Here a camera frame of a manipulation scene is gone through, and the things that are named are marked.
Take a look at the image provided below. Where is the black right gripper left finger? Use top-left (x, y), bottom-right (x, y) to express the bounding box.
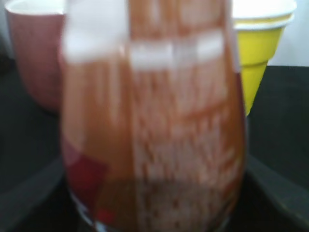
top-left (0, 157), bottom-right (73, 232)

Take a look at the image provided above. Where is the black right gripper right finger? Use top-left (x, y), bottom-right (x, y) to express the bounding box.
top-left (225, 155), bottom-right (309, 232)

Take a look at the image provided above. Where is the brown coffee drink bottle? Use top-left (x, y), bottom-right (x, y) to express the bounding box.
top-left (61, 0), bottom-right (247, 232)

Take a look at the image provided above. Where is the red ceramic mug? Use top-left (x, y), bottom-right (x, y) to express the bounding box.
top-left (4, 0), bottom-right (65, 113)

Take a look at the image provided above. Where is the yellow paper cup stack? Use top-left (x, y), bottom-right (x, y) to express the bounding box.
top-left (232, 0), bottom-right (297, 114)

